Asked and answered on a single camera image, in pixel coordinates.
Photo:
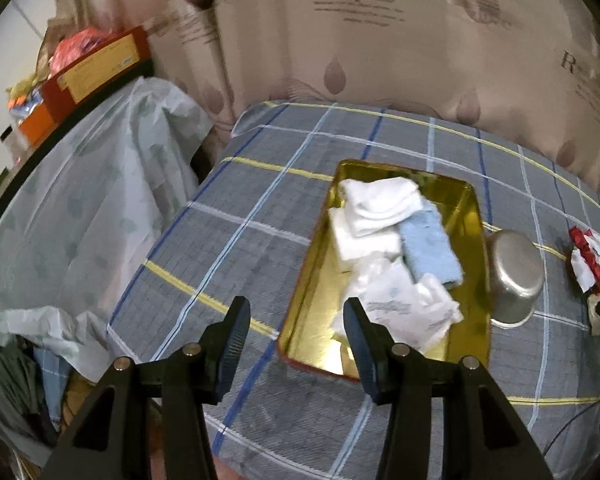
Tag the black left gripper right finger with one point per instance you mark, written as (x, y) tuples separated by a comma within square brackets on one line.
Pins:
[(483, 436)]

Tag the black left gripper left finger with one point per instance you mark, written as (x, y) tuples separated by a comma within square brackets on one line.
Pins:
[(108, 438)]

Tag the red white fabric pouch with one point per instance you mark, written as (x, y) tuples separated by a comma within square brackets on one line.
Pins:
[(585, 259)]

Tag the white printed cloth bag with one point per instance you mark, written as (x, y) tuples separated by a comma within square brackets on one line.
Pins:
[(417, 313)]

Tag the light blue fluffy towel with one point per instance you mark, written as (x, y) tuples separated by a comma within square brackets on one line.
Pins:
[(427, 248)]

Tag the small white fluffy cloth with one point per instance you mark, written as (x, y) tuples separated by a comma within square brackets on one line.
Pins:
[(373, 206)]

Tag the pile of clothes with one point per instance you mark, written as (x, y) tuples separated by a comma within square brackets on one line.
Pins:
[(40, 395)]

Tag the stainless steel bowl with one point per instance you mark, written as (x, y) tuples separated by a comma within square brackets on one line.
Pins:
[(516, 278)]

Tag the gold red tin tray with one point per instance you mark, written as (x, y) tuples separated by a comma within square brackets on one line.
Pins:
[(306, 340)]

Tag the white green dotted cover sheet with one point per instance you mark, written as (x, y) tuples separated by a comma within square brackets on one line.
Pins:
[(85, 219)]

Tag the beige leaf print curtain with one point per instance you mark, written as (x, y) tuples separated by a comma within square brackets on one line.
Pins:
[(525, 70)]

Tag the orange box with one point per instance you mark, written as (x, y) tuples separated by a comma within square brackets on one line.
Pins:
[(38, 125)]

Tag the red yellow cardboard box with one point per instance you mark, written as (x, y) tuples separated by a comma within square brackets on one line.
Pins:
[(71, 87)]

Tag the red plastic bag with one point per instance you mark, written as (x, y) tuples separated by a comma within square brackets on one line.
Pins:
[(72, 48)]

